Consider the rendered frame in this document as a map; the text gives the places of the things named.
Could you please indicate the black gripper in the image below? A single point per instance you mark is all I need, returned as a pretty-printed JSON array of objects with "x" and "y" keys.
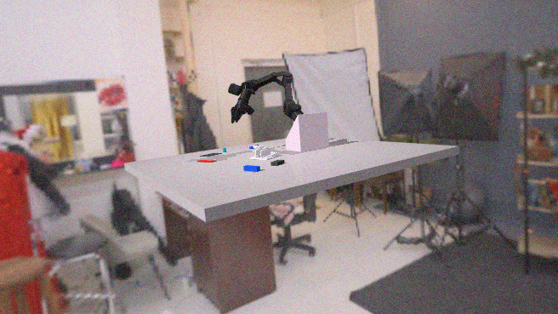
[{"x": 239, "y": 109}]

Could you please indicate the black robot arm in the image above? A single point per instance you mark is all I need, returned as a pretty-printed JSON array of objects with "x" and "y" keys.
[{"x": 290, "y": 109}]

